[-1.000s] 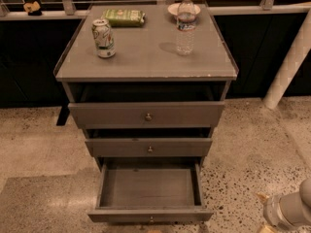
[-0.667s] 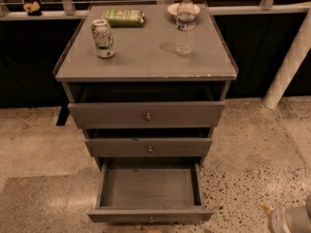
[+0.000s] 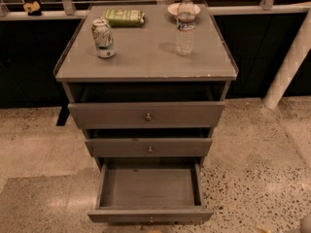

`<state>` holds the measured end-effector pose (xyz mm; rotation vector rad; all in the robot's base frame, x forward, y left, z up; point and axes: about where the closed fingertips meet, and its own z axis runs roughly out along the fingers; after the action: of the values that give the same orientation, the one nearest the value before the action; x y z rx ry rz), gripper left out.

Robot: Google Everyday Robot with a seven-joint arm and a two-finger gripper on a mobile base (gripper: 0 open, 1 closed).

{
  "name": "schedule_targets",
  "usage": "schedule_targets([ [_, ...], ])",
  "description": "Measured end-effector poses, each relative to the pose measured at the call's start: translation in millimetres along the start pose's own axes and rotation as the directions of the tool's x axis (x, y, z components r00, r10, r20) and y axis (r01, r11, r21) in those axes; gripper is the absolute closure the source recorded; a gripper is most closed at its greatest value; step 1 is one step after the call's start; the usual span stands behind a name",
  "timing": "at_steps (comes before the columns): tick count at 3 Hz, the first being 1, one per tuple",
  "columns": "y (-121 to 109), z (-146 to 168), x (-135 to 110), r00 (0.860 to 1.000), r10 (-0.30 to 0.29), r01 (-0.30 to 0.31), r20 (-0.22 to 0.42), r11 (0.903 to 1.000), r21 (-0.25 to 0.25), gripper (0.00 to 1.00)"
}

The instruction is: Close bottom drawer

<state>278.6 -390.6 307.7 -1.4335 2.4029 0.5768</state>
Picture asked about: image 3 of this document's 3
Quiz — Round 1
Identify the grey bottom drawer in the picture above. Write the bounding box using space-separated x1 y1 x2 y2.
88 157 213 223

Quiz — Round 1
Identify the grey drawer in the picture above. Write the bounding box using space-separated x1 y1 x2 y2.
68 102 225 129
88 157 213 223
86 138 212 157

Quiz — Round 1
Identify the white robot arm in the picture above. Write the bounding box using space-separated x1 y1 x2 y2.
299 216 311 233

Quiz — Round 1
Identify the grey wooden drawer cabinet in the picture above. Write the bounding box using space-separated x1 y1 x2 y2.
52 3 240 173

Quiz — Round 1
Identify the grey middle drawer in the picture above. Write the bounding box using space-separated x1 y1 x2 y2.
86 138 212 157

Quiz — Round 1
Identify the grey top drawer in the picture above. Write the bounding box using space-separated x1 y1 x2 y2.
68 102 225 129

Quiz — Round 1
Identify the clear plastic water bottle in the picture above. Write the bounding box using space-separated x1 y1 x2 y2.
176 0 196 55

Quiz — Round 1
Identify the green white soda can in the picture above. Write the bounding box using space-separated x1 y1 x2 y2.
91 18 116 58

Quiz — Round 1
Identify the green snack bag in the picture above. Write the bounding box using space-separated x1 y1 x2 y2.
102 9 145 27

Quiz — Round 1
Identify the white ceramic bowl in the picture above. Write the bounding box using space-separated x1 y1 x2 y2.
167 3 200 18

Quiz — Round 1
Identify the small yellow object on ledge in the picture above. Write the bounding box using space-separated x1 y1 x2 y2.
23 1 42 16

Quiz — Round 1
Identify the white diagonal pillar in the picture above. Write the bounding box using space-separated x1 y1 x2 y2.
262 10 311 110

